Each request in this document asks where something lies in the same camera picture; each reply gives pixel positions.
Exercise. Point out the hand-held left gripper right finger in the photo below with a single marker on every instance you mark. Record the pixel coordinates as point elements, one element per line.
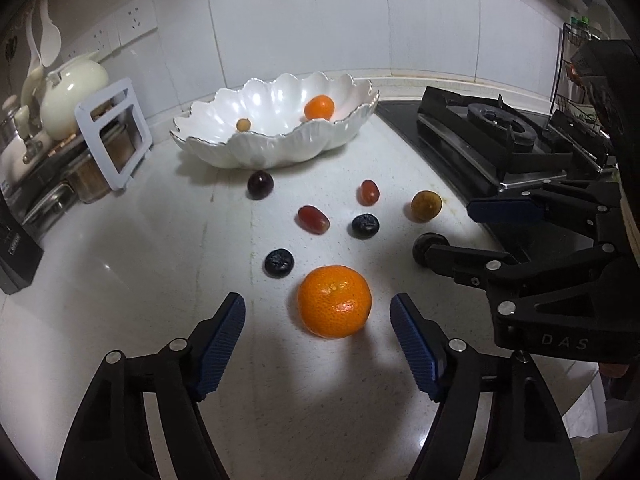
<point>415,345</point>

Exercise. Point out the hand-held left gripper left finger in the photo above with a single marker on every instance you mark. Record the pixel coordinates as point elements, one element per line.
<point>220,350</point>

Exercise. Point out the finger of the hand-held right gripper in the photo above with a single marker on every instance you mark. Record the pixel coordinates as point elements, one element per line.
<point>505,210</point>
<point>465,262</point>

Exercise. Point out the yellow-brown grape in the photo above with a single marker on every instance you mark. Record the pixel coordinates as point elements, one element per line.
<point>426,205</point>

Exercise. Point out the large orange mandarin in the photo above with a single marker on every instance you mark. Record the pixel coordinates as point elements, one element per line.
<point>334,300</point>

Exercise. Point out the blueberry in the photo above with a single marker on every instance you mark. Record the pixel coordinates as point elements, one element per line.
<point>278,263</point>
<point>365,225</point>

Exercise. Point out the red grape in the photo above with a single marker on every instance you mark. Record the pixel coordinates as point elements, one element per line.
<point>313,219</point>
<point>369,192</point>

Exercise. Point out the white scalloped ceramic bowl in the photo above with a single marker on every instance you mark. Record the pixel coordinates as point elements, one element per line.
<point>280,105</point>

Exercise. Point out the black gas stove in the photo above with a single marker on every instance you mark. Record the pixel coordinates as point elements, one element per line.
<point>450,125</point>

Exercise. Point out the glass jar with brown contents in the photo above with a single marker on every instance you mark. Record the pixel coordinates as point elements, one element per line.
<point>119,146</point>
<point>89,184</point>

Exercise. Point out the small orange kumquat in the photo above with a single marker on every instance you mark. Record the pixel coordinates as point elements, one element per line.
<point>319,108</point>

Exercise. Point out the black kitchen appliance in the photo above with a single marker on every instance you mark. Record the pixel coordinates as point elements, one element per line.
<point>17,255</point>

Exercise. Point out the small yellow-green grape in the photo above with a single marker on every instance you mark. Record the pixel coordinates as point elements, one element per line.
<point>243,125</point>

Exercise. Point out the metal kitchen shelf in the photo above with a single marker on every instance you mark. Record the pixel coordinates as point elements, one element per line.
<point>45,185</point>

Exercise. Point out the cream ceramic teapot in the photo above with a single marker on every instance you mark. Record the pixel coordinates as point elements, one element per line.
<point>72,92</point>

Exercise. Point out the white plastic ladle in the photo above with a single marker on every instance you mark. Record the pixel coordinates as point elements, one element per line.
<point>32,67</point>

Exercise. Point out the white plastic frame rack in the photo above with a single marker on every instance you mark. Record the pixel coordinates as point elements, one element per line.
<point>87,120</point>

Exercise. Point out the white wall socket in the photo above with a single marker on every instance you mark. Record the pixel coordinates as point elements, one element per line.
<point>136,21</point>
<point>100,37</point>

